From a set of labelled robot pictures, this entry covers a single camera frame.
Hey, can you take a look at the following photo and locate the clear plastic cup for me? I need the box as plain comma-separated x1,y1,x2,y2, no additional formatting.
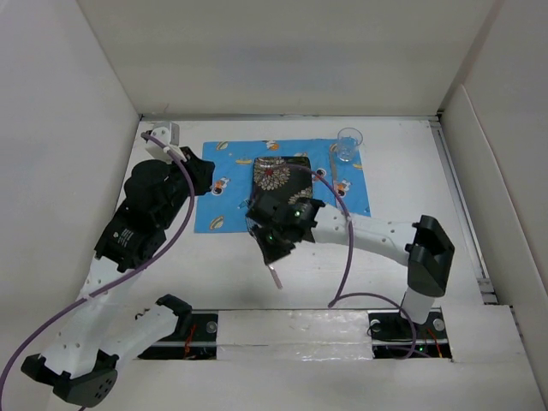
336,128,363,163

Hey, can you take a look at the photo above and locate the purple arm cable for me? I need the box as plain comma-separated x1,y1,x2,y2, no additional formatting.
282,160,429,359
0,131,197,411

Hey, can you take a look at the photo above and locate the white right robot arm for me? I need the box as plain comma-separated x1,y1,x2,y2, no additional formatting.
246,194,456,337

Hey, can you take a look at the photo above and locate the blue space print cloth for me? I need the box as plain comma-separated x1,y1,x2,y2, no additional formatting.
194,139,371,234

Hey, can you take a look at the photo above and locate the black floral square plate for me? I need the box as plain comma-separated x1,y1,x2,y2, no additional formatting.
250,157,313,205

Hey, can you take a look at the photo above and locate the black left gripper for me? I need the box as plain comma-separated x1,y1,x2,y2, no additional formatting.
156,146,215,229

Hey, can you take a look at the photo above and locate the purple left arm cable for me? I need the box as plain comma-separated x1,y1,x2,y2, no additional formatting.
0,131,197,411

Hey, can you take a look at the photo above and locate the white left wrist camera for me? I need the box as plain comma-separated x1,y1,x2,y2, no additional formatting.
145,122,182,161

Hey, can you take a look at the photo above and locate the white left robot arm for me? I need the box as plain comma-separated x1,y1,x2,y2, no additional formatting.
21,147,215,408

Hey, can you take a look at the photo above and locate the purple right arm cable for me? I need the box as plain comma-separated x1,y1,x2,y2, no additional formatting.
282,160,429,359

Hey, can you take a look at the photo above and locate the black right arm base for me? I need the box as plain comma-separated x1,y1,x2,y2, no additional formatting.
367,310,452,360

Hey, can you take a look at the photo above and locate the pink handled knife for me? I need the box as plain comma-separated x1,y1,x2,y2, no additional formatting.
267,265,283,289

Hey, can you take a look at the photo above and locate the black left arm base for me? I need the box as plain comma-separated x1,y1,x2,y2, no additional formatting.
138,311,218,360

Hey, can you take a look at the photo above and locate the pink handled fork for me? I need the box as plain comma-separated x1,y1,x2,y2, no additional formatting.
329,143,347,198

